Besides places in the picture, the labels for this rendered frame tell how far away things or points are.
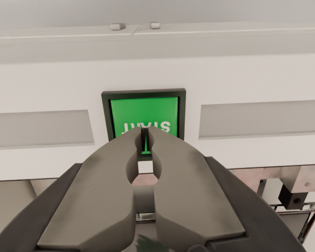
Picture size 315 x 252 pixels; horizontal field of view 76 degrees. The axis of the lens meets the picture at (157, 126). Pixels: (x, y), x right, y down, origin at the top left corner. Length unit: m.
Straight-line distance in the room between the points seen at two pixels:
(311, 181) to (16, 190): 0.35
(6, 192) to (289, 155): 0.28
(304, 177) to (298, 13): 1.08
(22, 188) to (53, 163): 0.11
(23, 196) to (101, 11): 0.94
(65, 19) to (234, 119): 1.06
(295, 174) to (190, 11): 0.93
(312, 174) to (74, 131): 0.28
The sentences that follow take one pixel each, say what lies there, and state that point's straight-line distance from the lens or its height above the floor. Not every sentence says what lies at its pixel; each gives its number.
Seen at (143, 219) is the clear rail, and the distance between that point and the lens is 0.31.
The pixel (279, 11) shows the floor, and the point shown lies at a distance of 1.27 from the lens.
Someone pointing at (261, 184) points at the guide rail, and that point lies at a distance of 0.39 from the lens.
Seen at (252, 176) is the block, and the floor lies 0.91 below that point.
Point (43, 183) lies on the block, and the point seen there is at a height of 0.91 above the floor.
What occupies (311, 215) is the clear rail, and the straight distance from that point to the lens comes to 0.40.
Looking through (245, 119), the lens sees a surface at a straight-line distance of 0.17.
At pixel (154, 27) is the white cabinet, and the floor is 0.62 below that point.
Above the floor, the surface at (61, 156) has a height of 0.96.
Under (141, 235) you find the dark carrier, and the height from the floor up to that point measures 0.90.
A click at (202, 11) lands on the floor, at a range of 1.13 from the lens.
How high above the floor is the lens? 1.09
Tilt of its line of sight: 62 degrees down
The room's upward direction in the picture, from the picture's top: 174 degrees clockwise
